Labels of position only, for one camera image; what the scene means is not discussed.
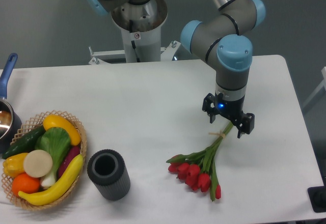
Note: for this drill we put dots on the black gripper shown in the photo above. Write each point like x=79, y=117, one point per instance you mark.
x=232, y=110

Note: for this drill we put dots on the red tulip bouquet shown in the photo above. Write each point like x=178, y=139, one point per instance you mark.
x=198, y=169

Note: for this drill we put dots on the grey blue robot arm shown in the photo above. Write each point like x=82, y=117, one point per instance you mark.
x=221, y=44

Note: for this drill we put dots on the black device at table edge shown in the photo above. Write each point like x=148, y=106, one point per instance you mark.
x=317, y=198

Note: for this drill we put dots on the dark grey ribbed vase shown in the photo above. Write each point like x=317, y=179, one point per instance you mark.
x=107, y=171

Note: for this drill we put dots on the purple sweet potato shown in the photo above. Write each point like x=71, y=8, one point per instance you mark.
x=74, y=151

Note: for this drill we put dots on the green bok choy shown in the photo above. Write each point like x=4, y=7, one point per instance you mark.
x=56, y=142

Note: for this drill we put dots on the yellow banana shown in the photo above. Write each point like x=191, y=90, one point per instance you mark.
x=59, y=188

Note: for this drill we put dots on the woven wicker basket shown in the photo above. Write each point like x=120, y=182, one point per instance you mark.
x=29, y=125

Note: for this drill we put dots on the beige round disc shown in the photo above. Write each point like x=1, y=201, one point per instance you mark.
x=37, y=163

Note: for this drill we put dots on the green cucumber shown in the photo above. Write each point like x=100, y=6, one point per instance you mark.
x=24, y=144

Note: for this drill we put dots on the orange fruit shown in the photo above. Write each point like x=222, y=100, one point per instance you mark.
x=25, y=183

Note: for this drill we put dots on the yellow bell pepper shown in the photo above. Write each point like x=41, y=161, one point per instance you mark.
x=13, y=166

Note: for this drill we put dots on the white frame at right edge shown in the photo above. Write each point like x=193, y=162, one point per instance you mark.
x=315, y=96

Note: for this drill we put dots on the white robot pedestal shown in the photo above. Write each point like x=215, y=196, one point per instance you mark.
x=140, y=27

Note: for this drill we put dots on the blue handled saucepan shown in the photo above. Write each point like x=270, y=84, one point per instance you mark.
x=10, y=121

